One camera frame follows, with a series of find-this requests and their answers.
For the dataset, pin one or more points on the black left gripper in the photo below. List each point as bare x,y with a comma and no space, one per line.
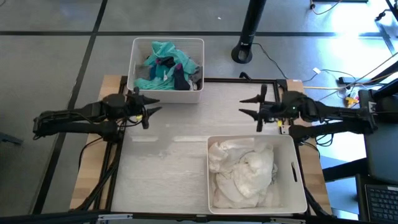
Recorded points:
133,107

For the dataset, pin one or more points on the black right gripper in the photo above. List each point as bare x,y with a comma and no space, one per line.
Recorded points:
270,112

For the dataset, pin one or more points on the teal-blue sock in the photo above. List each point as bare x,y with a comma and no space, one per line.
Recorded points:
154,73

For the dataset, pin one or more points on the dark sock teal toe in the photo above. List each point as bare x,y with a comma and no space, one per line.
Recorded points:
182,81

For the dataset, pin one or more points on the dark sock maroon cuff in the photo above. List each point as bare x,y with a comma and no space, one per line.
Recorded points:
166,62

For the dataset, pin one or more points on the grey sock teal cuff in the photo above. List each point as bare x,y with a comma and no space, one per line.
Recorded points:
196,76

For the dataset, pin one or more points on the white plastic storage bin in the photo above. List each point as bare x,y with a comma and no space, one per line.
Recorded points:
168,96
289,149

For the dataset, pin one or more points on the teal garment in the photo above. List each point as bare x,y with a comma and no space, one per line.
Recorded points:
164,49

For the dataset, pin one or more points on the white garment black line print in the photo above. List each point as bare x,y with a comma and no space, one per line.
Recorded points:
258,174

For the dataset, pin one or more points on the plain white garment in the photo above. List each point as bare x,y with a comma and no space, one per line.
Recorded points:
224,193

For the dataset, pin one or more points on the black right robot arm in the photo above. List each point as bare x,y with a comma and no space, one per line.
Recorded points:
329,112

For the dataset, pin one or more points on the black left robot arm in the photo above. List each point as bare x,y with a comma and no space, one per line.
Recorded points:
81,112

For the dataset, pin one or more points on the black clamp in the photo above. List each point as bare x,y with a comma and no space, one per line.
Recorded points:
245,76

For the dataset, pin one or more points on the white table mat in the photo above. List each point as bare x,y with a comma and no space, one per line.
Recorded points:
171,174

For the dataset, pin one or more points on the small white tag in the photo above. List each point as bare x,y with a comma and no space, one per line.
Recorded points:
316,70

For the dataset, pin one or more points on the black pole with round base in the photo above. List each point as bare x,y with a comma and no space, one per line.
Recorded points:
248,31

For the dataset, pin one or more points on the black floor bar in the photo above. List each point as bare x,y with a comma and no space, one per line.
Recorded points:
345,80

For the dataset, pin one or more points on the yellow plug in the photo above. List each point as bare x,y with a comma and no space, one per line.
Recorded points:
351,101

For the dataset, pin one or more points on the grey floor foot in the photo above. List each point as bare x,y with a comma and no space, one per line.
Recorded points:
11,139

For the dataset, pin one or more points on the black beam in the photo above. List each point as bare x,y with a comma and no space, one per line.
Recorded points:
46,217

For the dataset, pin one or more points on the black laptop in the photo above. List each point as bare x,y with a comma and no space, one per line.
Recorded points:
382,199

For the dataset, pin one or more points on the black aluminium table frame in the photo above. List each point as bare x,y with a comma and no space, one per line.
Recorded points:
224,80

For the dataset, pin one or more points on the small metal bracket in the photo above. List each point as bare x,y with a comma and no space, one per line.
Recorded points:
284,130

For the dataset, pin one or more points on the silver bracket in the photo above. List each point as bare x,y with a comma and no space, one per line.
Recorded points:
115,217

